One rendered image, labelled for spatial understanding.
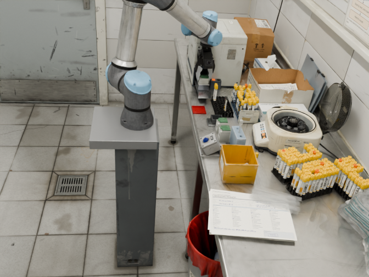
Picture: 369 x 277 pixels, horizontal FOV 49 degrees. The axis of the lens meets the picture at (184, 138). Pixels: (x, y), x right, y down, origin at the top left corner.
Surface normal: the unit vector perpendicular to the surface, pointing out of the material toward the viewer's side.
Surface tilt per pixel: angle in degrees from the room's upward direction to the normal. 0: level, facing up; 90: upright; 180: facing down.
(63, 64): 90
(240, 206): 0
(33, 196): 0
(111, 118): 1
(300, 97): 92
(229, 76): 90
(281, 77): 88
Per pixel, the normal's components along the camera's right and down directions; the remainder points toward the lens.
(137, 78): 0.16, -0.75
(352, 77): -0.99, 0.00
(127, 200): 0.11, 0.58
